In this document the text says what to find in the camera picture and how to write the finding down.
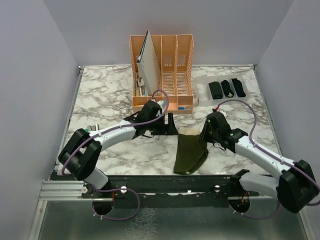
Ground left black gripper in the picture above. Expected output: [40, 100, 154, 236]
[147, 113, 179, 136]

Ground olive green underwear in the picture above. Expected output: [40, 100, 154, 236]
[173, 127, 209, 175]

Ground black patterned boxer underwear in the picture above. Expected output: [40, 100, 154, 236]
[208, 81, 223, 100]

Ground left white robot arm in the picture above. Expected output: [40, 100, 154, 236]
[58, 99, 178, 198]

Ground clear plastic compartment tray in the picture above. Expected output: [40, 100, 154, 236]
[193, 74, 250, 107]

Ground black rolled sock left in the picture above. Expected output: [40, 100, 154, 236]
[221, 79, 235, 98]

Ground black rolled sock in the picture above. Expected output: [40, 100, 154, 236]
[231, 78, 247, 98]
[221, 79, 235, 98]

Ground black rolled sock right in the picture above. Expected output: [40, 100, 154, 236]
[231, 78, 247, 98]

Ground stationery items in organizer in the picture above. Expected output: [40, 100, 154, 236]
[136, 77, 146, 97]

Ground white grey binder folder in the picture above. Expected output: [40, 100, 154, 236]
[136, 30, 161, 96]

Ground peach plastic file organizer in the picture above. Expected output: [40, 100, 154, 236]
[129, 34, 194, 115]

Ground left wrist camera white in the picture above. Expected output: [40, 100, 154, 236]
[156, 100, 168, 117]

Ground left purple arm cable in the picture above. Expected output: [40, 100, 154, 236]
[61, 89, 170, 221]

